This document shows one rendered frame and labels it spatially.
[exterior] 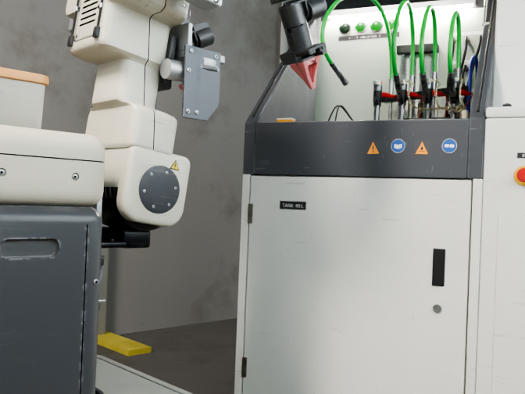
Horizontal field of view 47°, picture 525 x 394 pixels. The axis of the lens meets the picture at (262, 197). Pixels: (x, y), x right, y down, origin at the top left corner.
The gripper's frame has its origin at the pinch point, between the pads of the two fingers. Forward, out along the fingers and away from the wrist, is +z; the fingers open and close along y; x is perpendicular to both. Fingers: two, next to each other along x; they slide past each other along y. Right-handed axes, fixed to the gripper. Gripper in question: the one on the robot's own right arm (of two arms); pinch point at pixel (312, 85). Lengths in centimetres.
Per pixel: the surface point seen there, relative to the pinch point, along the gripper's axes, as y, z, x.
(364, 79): 40, 17, -74
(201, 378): 88, 107, 9
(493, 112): -26.1, 21.8, -36.0
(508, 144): -30, 30, -34
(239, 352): 39, 74, 21
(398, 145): -3.6, 25.4, -23.6
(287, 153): 26.9, 21.8, -11.4
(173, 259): 174, 95, -48
